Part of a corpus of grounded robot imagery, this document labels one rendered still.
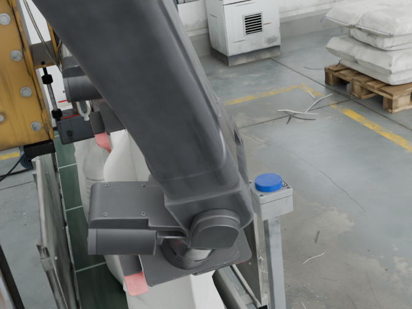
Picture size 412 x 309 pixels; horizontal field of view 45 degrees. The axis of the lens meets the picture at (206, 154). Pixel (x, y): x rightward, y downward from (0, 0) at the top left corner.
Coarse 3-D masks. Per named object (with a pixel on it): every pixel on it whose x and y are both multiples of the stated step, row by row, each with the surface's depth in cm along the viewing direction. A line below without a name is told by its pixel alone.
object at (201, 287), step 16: (128, 144) 96; (112, 160) 87; (128, 160) 95; (144, 160) 99; (112, 176) 86; (128, 176) 95; (144, 176) 102; (208, 272) 84; (160, 288) 73; (176, 288) 69; (192, 288) 62; (208, 288) 82; (128, 304) 102; (144, 304) 85; (160, 304) 76; (176, 304) 71; (192, 304) 64; (208, 304) 81
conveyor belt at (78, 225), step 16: (64, 160) 246; (64, 176) 231; (64, 192) 217; (80, 208) 203; (80, 224) 192; (80, 240) 183; (80, 256) 174; (96, 256) 173; (80, 272) 166; (96, 272) 165; (80, 288) 159; (96, 288) 158; (112, 288) 157; (96, 304) 151; (112, 304) 150
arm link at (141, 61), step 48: (48, 0) 22; (96, 0) 22; (144, 0) 23; (96, 48) 25; (144, 48) 25; (192, 48) 29; (144, 96) 28; (192, 96) 28; (144, 144) 31; (192, 144) 31; (240, 144) 40; (192, 192) 35; (240, 192) 35
